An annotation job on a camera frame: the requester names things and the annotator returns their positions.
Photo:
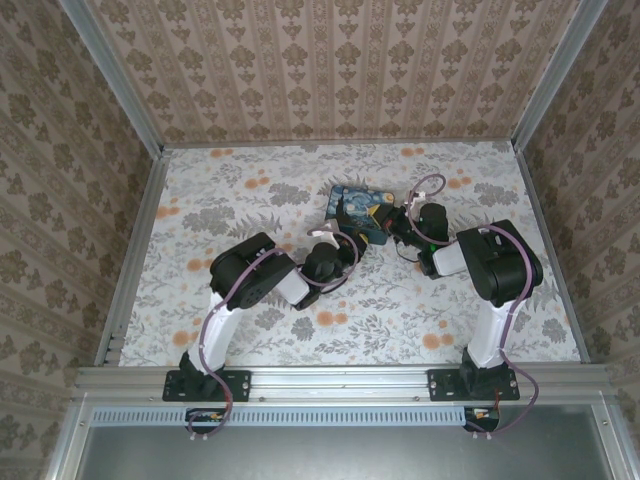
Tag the aluminium frame post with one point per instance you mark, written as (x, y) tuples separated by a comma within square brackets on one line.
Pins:
[(117, 80), (555, 75)]

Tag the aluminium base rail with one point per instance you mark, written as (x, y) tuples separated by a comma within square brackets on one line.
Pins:
[(340, 382)]

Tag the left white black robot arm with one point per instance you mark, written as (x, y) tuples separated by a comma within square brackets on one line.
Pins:
[(220, 330)]

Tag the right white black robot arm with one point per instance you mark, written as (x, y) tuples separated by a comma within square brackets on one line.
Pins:
[(492, 335)]

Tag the aluminium table side rail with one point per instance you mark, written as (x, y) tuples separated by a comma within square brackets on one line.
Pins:
[(150, 210), (550, 200)]

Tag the starry night print box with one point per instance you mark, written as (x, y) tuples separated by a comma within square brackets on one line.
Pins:
[(357, 200)]

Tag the aluminium table back rail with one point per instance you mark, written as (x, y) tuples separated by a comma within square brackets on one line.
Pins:
[(340, 144)]

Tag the grey metal panel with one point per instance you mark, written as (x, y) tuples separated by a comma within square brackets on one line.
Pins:
[(325, 452)]

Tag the black connector board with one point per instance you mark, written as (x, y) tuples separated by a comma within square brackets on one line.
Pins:
[(205, 419), (482, 418)]

